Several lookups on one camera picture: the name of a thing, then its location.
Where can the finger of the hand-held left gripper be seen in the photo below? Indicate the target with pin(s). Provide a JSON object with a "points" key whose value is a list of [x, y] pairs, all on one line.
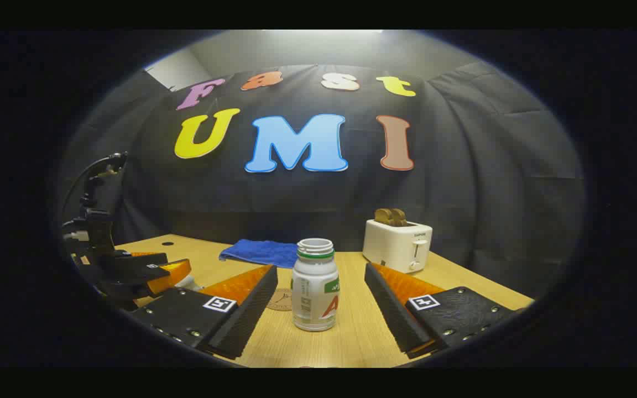
{"points": [[130, 271], [150, 255]]}

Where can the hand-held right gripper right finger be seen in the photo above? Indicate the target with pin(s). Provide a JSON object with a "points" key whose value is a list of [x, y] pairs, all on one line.
{"points": [[387, 309]]}

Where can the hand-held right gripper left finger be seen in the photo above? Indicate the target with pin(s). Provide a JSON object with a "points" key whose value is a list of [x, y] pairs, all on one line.
{"points": [[252, 309]]}

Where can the round brown coaster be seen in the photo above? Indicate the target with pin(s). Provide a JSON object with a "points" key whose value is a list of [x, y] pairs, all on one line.
{"points": [[281, 301]]}

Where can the white ceramic teacup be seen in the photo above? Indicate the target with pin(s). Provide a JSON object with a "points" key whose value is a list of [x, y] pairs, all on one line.
{"points": [[190, 284]]}

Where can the white plastic water bottle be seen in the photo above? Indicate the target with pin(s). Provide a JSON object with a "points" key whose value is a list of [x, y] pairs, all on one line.
{"points": [[314, 287]]}

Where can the blue folded towel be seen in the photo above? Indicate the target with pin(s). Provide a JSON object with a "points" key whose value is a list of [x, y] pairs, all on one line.
{"points": [[260, 252]]}

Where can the white toaster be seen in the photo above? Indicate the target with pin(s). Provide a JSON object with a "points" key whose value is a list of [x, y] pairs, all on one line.
{"points": [[393, 246]]}

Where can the brown bread slice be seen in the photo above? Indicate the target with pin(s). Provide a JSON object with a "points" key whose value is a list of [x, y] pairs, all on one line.
{"points": [[400, 218], [383, 216]]}

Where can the black backdrop cloth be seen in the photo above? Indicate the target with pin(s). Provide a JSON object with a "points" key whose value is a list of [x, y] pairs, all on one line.
{"points": [[296, 204]]}

